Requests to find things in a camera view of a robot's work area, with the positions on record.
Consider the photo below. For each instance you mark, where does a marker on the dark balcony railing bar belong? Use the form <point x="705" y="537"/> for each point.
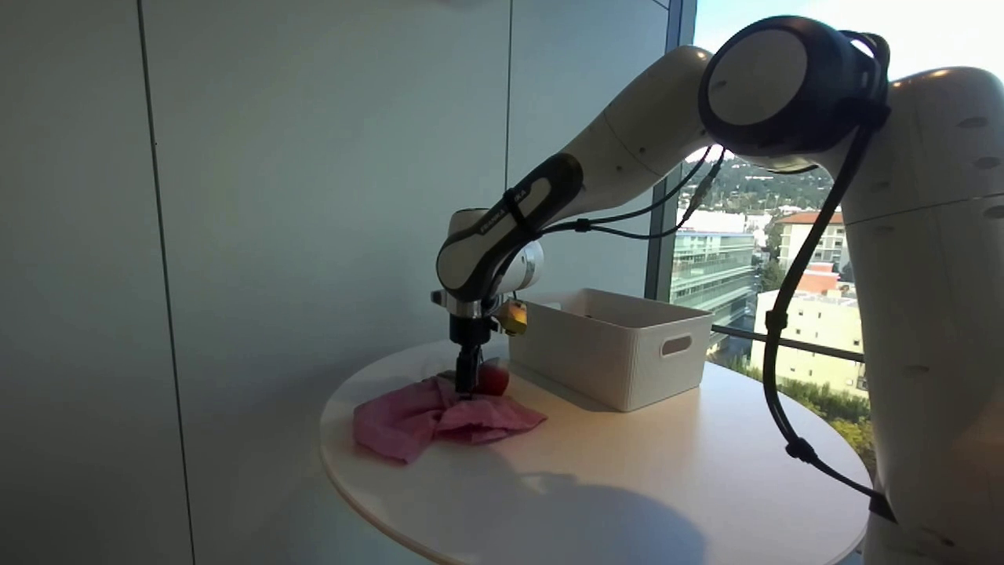
<point x="794" y="342"/>

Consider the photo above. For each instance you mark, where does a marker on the dark window frame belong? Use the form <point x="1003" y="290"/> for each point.
<point x="665" y="238"/>

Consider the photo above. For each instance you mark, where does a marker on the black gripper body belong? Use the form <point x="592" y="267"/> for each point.
<point x="471" y="334"/>

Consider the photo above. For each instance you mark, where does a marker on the glass-fronted building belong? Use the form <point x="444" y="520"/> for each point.
<point x="709" y="276"/>

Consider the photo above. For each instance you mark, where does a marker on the magenta pink cloth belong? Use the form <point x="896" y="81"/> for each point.
<point x="417" y="418"/>

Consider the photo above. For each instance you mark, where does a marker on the flat-roofed white building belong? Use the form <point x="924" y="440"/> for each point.
<point x="817" y="334"/>

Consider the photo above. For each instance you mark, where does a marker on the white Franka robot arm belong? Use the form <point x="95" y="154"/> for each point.
<point x="922" y="260"/>

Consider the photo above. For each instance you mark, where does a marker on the red-roofed building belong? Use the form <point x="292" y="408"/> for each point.
<point x="811" y="236"/>

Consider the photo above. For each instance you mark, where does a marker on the white plastic storage box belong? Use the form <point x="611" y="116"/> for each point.
<point x="615" y="348"/>

